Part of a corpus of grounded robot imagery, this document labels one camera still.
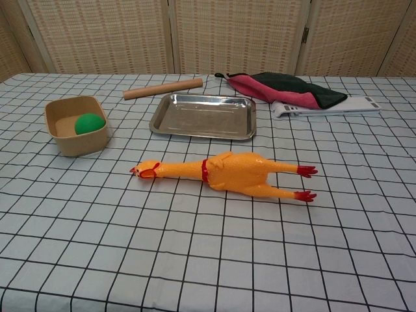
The orange rubber chicken toy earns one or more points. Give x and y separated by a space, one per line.
234 175

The silver metal tray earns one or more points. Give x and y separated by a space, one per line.
201 117

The wooden rolling pin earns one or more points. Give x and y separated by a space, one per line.
162 89

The pink towel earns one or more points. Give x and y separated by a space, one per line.
276 92

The white black checkered tablecloth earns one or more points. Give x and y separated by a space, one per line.
195 253

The dark green towel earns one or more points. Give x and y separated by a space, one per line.
292 83

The green ball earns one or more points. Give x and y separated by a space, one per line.
89 124

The tan square bowl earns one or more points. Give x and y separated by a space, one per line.
81 144

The beige woven folding screen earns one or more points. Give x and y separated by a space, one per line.
107 35

